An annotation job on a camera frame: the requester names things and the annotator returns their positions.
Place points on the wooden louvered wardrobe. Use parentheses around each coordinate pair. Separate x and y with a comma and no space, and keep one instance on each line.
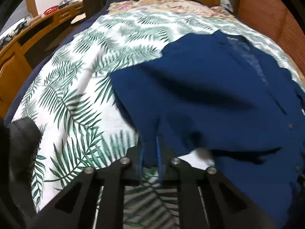
(273,19)

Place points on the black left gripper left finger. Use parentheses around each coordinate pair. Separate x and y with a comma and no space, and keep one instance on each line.
(95,198)

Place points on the long wooden desk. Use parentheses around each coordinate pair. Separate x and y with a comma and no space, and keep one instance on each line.
(15,67)

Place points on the navy blue jacket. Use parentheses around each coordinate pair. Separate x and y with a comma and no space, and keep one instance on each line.
(221,93)

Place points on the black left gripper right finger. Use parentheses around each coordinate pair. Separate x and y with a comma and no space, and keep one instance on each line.
(206,198)

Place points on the palm leaf print bedsheet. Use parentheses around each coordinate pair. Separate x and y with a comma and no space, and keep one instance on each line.
(71,99)

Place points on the floral blanket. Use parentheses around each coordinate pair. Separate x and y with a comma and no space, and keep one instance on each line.
(175,6)

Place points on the red bowl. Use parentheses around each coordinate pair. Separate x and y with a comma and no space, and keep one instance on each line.
(51,10)

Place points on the dark brown chair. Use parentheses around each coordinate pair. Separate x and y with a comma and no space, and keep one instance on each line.
(90,8)

